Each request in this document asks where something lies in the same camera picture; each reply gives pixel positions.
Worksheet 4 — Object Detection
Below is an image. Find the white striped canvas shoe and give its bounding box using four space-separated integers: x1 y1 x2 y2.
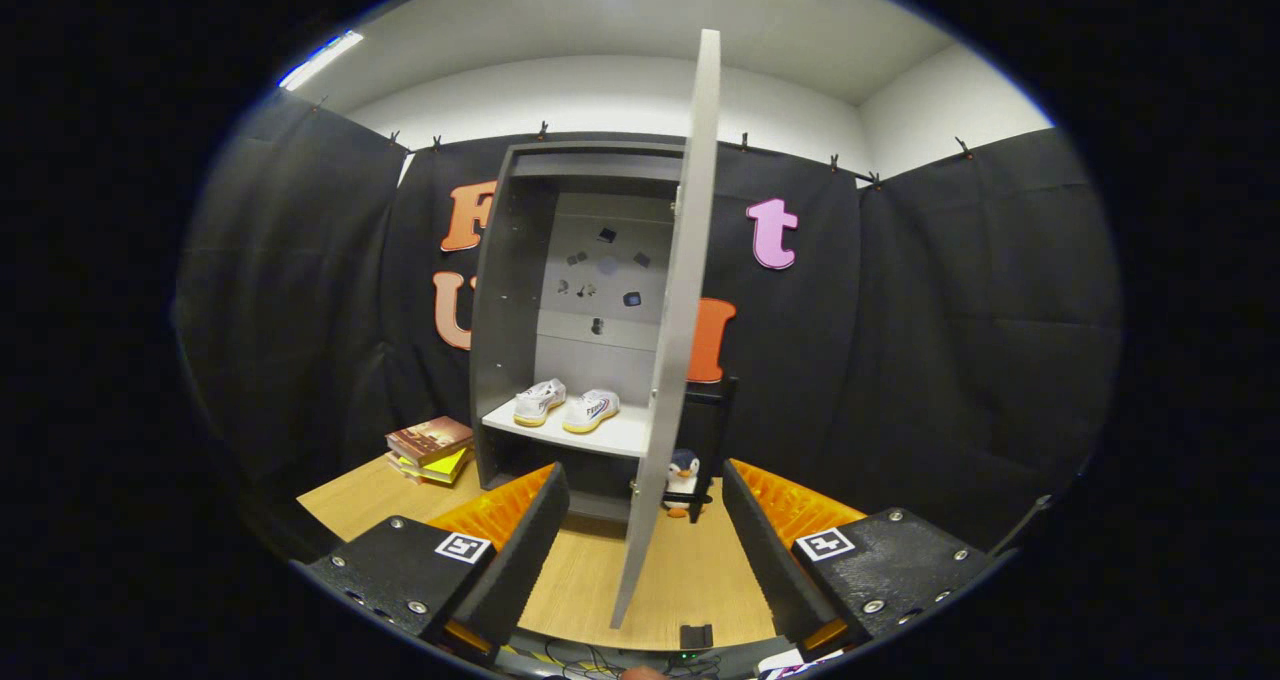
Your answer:
561 389 621 434
513 378 568 428

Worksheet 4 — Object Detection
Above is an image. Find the thin pale book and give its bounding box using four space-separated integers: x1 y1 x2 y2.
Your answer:
388 455 461 488

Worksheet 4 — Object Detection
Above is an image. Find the black backdrop cloth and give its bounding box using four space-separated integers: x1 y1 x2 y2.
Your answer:
175 88 1121 561

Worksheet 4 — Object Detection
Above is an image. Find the row of black cloth clips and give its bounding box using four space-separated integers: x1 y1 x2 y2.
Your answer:
312 98 976 186

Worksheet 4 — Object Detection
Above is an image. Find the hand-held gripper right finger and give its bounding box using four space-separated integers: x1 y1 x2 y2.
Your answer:
723 461 1006 664

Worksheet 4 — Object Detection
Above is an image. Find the penguin plush toy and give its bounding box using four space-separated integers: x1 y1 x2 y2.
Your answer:
663 448 713 519

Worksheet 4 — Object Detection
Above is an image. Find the narrow ceiling light panel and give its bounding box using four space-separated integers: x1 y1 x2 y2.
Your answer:
278 29 366 92

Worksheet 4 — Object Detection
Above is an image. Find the brown cover book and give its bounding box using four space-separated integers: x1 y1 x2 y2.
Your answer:
385 416 475 466

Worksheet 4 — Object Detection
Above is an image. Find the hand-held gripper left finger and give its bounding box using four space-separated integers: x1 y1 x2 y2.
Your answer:
292 465 572 667

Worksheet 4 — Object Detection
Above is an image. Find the black stand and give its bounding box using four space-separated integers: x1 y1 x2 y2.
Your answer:
690 375 741 521

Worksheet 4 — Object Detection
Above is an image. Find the yellow book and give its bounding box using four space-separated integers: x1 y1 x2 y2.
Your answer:
400 445 471 481

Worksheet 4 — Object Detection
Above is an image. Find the grey shoe cabinet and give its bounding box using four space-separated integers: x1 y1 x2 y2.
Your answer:
470 140 701 526

